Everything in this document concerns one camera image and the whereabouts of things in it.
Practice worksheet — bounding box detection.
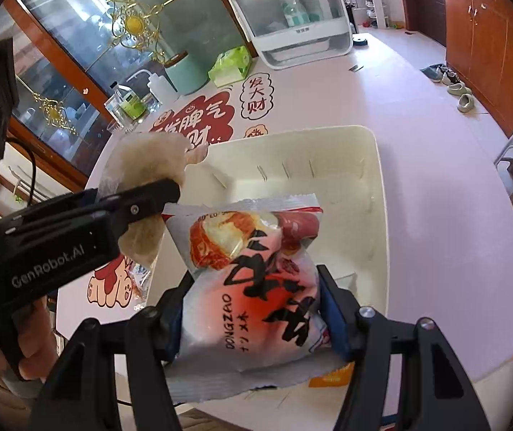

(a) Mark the wooden glass door cabinet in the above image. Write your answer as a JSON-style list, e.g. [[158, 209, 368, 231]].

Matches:
[[0, 0, 239, 189]]

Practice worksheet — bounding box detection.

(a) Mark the white squeeze bottle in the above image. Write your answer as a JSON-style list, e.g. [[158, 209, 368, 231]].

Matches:
[[126, 68, 179, 105]]

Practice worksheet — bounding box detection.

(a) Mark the black cable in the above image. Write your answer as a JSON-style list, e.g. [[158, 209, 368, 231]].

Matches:
[[7, 139, 44, 203]]

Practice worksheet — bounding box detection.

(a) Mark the person's left hand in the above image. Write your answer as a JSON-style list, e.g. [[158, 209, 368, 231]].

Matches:
[[11, 294, 62, 384]]

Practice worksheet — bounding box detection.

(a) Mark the small orange snack packet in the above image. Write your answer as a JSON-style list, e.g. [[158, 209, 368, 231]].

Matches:
[[308, 361, 356, 389]]

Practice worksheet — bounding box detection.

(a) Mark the green tissue pack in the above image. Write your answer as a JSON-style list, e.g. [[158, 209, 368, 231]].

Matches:
[[208, 46, 252, 87]]

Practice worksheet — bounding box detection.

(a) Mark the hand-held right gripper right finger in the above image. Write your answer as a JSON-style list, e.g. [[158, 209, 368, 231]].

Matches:
[[317, 264, 513, 431]]

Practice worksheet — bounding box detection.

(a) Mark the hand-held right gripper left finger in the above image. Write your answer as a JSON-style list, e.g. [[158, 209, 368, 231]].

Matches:
[[27, 272, 194, 431]]

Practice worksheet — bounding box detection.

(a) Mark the white countertop appliance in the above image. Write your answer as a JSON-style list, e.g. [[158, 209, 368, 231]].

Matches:
[[217, 0, 353, 70]]

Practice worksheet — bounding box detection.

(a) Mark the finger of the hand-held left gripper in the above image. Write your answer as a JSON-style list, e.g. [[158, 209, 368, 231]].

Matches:
[[97, 179, 182, 234], [70, 189, 125, 209]]

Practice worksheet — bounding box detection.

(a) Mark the clear bottle green label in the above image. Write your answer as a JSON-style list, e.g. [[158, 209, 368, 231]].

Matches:
[[105, 82, 148, 122]]

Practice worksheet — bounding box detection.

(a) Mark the red and white snack packet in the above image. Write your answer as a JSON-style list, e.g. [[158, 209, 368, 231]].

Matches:
[[161, 193, 356, 407]]

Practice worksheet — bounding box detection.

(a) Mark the printed pink tablecloth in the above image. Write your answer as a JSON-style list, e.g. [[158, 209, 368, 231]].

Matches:
[[54, 31, 513, 414]]

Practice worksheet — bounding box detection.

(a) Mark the beige pastry packet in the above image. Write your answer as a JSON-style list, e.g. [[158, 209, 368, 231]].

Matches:
[[97, 131, 208, 268]]

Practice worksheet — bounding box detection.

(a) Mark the white plastic bin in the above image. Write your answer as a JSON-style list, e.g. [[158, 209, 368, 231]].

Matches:
[[142, 125, 389, 324]]

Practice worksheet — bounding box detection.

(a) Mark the brown wooden wardrobe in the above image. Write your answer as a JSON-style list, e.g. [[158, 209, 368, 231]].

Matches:
[[400, 0, 513, 140]]

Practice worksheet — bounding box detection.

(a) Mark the white green plastic bottle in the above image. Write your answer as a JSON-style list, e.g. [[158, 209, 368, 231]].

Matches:
[[281, 0, 311, 28]]

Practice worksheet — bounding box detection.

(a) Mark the small red white packet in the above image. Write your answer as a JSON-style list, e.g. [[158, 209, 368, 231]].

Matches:
[[124, 260, 154, 301]]

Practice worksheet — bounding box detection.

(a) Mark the mint green canister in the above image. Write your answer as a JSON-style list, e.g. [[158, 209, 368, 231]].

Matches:
[[163, 51, 210, 96]]

